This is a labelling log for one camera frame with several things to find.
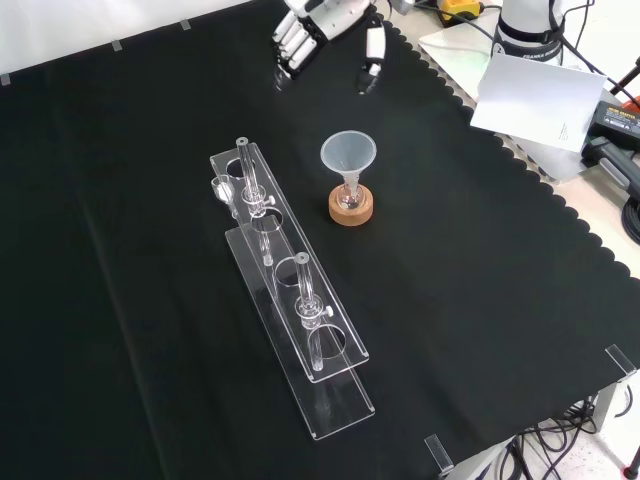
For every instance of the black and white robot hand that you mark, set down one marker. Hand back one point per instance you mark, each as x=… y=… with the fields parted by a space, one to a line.
x=330 y=20

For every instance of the clear glass weighing funnel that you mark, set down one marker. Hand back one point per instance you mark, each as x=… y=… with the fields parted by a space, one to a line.
x=221 y=189

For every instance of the translucent plastic funnel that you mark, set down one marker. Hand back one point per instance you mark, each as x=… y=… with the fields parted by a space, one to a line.
x=350 y=150

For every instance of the clear acrylic funnel stand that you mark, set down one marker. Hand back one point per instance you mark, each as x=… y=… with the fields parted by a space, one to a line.
x=340 y=410

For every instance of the yellow stop button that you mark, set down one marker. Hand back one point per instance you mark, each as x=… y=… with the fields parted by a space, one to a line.
x=460 y=7

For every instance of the grey tape strip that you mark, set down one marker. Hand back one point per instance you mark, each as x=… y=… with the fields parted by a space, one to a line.
x=4 y=80
x=116 y=45
x=185 y=24

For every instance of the small round-bottom glass flask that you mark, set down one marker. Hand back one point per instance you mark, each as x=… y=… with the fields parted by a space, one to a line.
x=350 y=199

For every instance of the pale white board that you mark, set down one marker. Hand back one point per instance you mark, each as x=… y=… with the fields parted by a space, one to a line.
x=540 y=100

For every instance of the black tripod leg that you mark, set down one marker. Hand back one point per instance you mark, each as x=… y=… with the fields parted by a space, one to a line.
x=625 y=80

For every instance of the black bench cloth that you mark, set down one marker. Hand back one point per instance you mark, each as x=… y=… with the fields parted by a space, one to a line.
x=450 y=300

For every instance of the black power adapter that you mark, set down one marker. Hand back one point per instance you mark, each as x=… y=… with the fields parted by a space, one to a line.
x=617 y=125

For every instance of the clear cloth clamp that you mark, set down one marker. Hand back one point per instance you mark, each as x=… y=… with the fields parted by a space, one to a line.
x=439 y=452
x=621 y=361

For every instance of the white bench leg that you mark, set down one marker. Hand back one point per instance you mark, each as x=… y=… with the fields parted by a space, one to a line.
x=607 y=405

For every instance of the grey metal base plate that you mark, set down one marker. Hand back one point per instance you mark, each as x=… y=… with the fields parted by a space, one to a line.
x=455 y=50

